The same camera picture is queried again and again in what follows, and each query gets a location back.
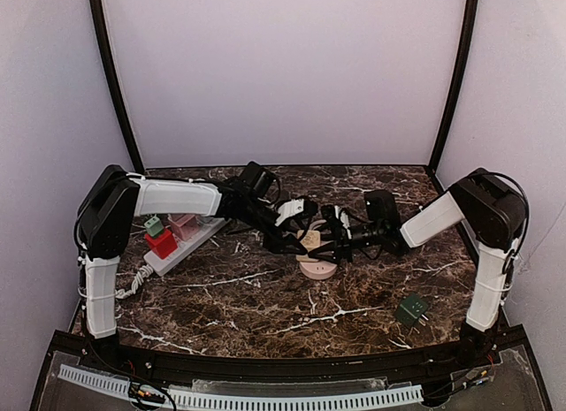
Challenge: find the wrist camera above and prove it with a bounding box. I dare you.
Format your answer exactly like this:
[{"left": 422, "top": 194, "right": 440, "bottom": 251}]
[
  {"left": 321, "top": 205, "right": 353, "bottom": 240},
  {"left": 275, "top": 198, "right": 318, "bottom": 229}
]

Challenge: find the black corner frame post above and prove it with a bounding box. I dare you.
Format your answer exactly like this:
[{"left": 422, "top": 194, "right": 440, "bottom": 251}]
[{"left": 88, "top": 0, "right": 145, "bottom": 173}]

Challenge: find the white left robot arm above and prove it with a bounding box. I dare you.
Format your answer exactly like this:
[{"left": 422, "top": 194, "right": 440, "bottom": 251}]
[{"left": 73, "top": 162, "right": 317, "bottom": 339}]

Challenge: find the light blue cable duct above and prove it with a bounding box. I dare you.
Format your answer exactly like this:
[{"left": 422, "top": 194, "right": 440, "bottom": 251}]
[{"left": 57, "top": 364, "right": 424, "bottom": 410}]

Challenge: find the red cube socket adapter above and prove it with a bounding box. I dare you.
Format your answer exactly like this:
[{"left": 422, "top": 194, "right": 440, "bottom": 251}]
[{"left": 144, "top": 229, "right": 178, "bottom": 260}]

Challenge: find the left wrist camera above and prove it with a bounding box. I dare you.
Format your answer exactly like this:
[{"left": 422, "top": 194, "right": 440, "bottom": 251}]
[{"left": 275, "top": 198, "right": 318, "bottom": 229}]

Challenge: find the black right corner post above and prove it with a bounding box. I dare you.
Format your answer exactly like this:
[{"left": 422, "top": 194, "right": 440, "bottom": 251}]
[{"left": 428, "top": 0, "right": 479, "bottom": 173}]

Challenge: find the pink round socket hub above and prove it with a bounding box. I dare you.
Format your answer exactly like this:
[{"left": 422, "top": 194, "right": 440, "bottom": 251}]
[{"left": 299, "top": 261, "right": 338, "bottom": 281}]

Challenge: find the white power strip cable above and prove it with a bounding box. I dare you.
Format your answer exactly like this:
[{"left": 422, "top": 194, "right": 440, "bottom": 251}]
[{"left": 113, "top": 264, "right": 154, "bottom": 301}]

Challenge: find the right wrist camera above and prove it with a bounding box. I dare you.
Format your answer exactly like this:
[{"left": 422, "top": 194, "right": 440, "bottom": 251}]
[{"left": 321, "top": 205, "right": 353, "bottom": 240}]

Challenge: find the beige cube adapter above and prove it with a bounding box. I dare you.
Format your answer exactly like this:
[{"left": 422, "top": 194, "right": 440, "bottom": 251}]
[{"left": 295, "top": 230, "right": 322, "bottom": 263}]

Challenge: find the dark green cube adapter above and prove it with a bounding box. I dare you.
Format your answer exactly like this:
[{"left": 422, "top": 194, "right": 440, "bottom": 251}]
[{"left": 394, "top": 293, "right": 430, "bottom": 329}]

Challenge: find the white power strip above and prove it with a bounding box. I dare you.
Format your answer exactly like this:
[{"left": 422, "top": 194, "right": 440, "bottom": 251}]
[{"left": 143, "top": 216, "right": 227, "bottom": 277}]

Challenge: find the black front frame rail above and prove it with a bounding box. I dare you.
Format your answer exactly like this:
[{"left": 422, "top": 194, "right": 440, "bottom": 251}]
[{"left": 92, "top": 324, "right": 527, "bottom": 384}]

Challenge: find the pink cube socket adapter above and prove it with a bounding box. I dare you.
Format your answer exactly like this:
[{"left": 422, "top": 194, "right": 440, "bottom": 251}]
[{"left": 168, "top": 214, "right": 201, "bottom": 241}]

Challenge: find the mint green usb charger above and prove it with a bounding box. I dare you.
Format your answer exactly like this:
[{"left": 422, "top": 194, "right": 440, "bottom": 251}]
[{"left": 143, "top": 215, "right": 164, "bottom": 239}]

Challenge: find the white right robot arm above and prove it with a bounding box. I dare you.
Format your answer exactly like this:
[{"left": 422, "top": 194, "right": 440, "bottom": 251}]
[{"left": 264, "top": 168, "right": 530, "bottom": 339}]

